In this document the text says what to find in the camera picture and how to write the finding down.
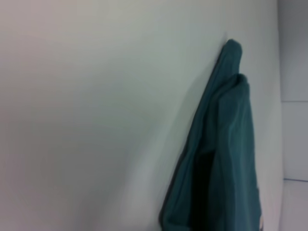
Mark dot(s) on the teal blue t-shirt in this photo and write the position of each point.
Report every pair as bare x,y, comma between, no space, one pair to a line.
228,144

